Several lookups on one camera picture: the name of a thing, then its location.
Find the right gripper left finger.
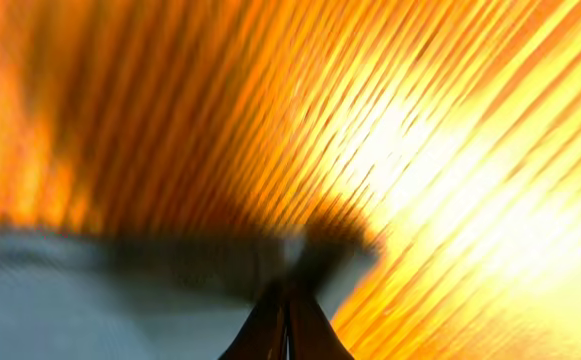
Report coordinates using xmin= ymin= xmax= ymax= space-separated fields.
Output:
xmin=219 ymin=284 xmax=287 ymax=360

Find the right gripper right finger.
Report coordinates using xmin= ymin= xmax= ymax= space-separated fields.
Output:
xmin=286 ymin=288 xmax=354 ymax=360

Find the dark blue t-shirt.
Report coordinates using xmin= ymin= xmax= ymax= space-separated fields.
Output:
xmin=0 ymin=229 xmax=379 ymax=359

